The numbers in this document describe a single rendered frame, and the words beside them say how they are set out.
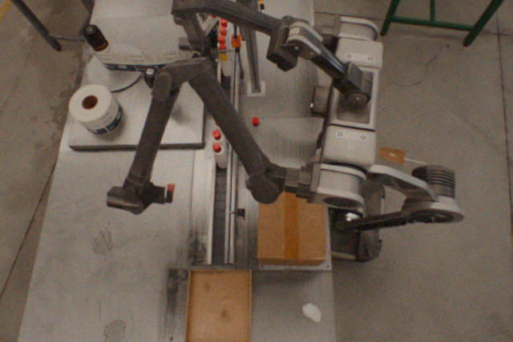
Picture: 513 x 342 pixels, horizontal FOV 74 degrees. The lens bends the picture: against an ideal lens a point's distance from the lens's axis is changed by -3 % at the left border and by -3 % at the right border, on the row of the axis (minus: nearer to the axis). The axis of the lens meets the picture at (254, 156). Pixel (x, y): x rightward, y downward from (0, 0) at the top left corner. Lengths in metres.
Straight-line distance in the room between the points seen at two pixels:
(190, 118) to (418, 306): 1.77
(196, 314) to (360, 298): 1.19
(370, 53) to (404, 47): 2.11
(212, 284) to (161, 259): 0.25
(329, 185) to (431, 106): 2.12
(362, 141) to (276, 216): 0.48
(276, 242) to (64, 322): 0.98
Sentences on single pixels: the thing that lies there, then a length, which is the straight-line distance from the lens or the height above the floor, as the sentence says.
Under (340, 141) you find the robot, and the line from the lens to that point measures 0.94.
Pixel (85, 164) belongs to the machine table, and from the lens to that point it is 1.90.
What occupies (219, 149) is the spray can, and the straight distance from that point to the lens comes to 1.43.
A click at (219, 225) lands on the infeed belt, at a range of 1.54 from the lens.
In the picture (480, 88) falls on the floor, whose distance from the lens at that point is 3.22.
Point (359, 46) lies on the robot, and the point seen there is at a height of 1.53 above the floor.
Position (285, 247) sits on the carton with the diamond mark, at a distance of 1.26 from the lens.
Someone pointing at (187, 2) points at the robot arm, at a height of 1.65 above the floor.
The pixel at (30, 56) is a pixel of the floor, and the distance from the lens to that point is 3.76.
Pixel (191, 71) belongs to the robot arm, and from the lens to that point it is 0.87.
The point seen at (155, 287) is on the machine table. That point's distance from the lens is 1.63.
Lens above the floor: 2.37
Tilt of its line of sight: 68 degrees down
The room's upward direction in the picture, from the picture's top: 10 degrees counter-clockwise
